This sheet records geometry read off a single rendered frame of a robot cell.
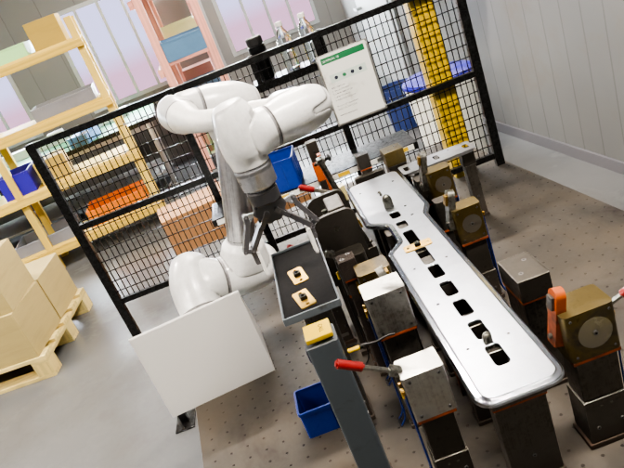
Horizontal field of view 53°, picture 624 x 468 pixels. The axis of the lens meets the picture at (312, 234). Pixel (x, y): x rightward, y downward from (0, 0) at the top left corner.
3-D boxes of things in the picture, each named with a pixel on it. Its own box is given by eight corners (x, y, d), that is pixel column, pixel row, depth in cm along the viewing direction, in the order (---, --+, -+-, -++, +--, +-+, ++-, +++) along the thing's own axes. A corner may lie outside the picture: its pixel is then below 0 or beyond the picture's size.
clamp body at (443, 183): (481, 248, 232) (458, 162, 218) (451, 259, 232) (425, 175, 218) (474, 240, 238) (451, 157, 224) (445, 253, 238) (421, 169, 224)
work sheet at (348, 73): (387, 108, 272) (365, 37, 260) (338, 126, 272) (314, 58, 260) (386, 107, 274) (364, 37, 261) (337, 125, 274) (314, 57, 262)
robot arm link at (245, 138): (239, 177, 140) (289, 152, 144) (211, 112, 134) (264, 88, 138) (224, 171, 150) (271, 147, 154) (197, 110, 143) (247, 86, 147)
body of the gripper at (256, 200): (273, 175, 153) (286, 208, 156) (240, 189, 152) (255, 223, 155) (280, 182, 146) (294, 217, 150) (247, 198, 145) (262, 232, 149)
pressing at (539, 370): (585, 373, 120) (583, 367, 120) (474, 416, 121) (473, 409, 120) (397, 170, 247) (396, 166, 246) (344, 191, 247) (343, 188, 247)
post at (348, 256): (396, 370, 186) (355, 256, 170) (381, 377, 186) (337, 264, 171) (393, 361, 191) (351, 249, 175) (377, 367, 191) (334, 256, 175)
